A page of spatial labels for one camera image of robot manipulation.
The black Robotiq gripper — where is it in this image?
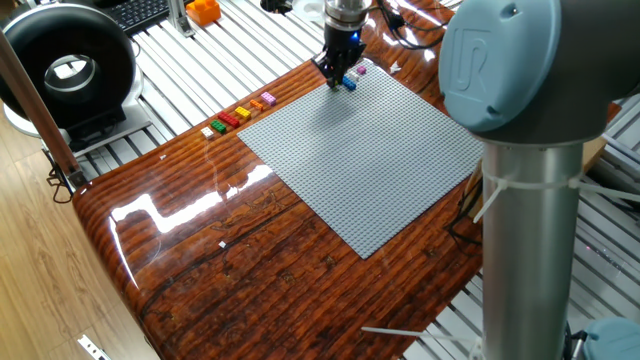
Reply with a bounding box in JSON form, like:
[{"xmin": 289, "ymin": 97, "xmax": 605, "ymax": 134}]
[{"xmin": 311, "ymin": 23, "xmax": 368, "ymax": 90}]

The grey Lego baseplate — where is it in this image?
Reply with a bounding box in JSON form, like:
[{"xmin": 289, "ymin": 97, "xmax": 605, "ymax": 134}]
[{"xmin": 236, "ymin": 58, "xmax": 485, "ymax": 260}]

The long red Lego brick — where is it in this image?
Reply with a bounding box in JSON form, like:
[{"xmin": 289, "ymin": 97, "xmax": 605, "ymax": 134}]
[{"xmin": 217, "ymin": 110, "xmax": 242, "ymax": 130}]

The white tape roll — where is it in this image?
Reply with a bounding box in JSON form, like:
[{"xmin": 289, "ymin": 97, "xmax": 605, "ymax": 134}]
[{"xmin": 292, "ymin": 0, "xmax": 327, "ymax": 22}]

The black round object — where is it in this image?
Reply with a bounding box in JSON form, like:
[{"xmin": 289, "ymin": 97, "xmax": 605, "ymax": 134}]
[{"xmin": 259, "ymin": 0, "xmax": 294, "ymax": 15}]

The orange Duplo brick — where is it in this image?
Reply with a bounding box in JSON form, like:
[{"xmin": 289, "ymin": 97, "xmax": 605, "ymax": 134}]
[{"xmin": 185, "ymin": 0, "xmax": 222, "ymax": 27}]

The black computer keyboard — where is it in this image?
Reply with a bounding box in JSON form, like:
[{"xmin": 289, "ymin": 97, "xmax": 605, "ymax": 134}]
[{"xmin": 97, "ymin": 0, "xmax": 189, "ymax": 36}]

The taped cardboard box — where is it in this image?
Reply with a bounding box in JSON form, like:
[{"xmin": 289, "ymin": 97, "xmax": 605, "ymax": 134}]
[{"xmin": 582, "ymin": 134, "xmax": 609, "ymax": 174}]

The white zip tie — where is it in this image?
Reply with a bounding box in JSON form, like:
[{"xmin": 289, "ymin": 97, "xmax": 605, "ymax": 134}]
[
  {"xmin": 472, "ymin": 172, "xmax": 640, "ymax": 225},
  {"xmin": 359, "ymin": 326, "xmax": 484, "ymax": 344}
]

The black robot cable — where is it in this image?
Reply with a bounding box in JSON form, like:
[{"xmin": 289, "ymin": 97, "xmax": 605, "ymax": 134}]
[
  {"xmin": 443, "ymin": 177, "xmax": 484, "ymax": 247},
  {"xmin": 374, "ymin": 0, "xmax": 454, "ymax": 51}
]

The aluminium profile post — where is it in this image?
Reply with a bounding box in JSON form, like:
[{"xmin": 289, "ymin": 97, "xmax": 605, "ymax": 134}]
[{"xmin": 166, "ymin": 0, "xmax": 196, "ymax": 39}]

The brown slanted post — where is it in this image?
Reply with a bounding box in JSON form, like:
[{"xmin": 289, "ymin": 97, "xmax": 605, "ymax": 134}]
[{"xmin": 0, "ymin": 29, "xmax": 87, "ymax": 190}]

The black ring-shaped device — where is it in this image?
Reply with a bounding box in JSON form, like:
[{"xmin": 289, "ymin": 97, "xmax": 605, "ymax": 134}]
[{"xmin": 0, "ymin": 2, "xmax": 154, "ymax": 157}]

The metal floor bracket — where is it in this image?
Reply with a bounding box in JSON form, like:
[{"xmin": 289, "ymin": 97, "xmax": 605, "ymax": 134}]
[{"xmin": 77, "ymin": 333, "xmax": 112, "ymax": 360}]

